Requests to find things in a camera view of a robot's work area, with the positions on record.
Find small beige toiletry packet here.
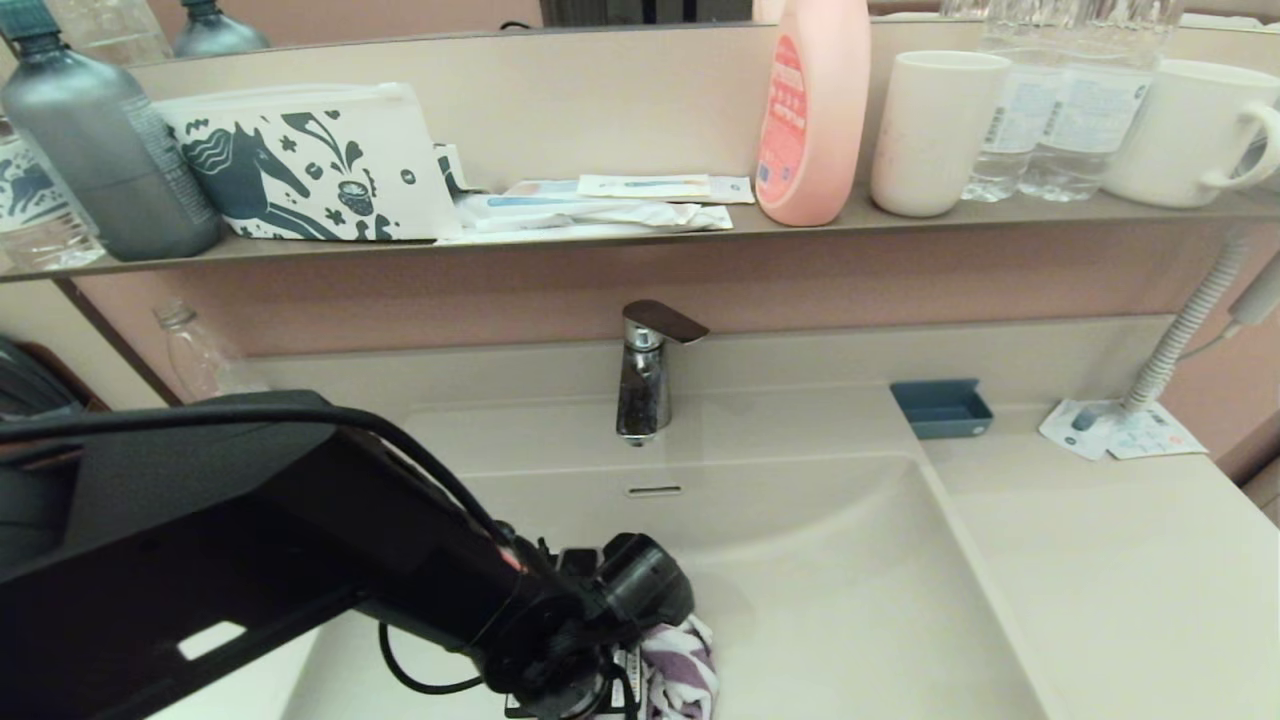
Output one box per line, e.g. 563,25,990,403
578,173,713,199

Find white printed paper leaflet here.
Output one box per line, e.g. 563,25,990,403
1107,402,1207,461

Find white handleless cup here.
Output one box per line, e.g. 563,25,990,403
870,51,1012,218

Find white coiled hose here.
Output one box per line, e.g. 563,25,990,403
1118,230,1251,416

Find purple white striped towel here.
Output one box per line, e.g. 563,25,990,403
640,615,721,720

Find brown wall shelf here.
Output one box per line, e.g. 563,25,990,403
0,188,1280,282

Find chrome faucet with dark handle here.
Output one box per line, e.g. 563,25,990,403
616,300,710,447

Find grey bottle with teal cap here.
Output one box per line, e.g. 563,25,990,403
0,0,226,259

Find crumpled white toiletry packet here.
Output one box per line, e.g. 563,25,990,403
457,193,736,236

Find dark grey item in holder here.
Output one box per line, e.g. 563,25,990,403
0,338,76,416

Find pink lotion bottle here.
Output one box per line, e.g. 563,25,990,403
755,0,874,227

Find capless clear plastic bottle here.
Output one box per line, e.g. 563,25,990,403
153,300,271,403

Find beige rectangular sink basin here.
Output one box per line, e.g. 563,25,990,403
262,385,1061,720

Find small white blue printed packet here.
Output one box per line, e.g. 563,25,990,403
435,142,483,195

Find blue soap tray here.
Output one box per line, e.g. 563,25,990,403
890,378,994,441

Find white pouch with blue horse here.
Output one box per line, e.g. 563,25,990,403
155,80,464,241

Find white mug with handle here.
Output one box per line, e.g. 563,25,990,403
1101,58,1280,209

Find flat white toiletry packet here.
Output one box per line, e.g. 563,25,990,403
440,223,706,245

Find grey white hair dryer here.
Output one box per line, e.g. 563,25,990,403
1225,245,1280,329

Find wall mirror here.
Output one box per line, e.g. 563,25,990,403
0,0,1280,69

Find brown hanging holder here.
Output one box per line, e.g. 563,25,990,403
20,342,113,413

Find clear plastic water bottle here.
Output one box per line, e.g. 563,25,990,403
1018,0,1184,203
961,0,1079,203
0,115,106,271

